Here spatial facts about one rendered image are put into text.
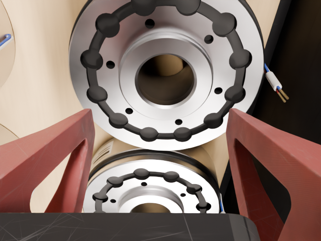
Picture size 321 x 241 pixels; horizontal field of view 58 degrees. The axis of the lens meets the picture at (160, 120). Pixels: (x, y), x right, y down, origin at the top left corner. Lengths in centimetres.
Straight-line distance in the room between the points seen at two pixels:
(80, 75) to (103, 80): 1
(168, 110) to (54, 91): 8
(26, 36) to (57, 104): 5
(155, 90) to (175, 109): 2
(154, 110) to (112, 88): 2
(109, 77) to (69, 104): 6
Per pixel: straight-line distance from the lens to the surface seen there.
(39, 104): 22
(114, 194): 21
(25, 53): 20
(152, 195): 20
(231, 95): 17
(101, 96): 17
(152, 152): 19
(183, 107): 16
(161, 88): 17
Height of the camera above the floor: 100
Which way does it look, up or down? 55 degrees down
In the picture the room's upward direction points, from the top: 179 degrees counter-clockwise
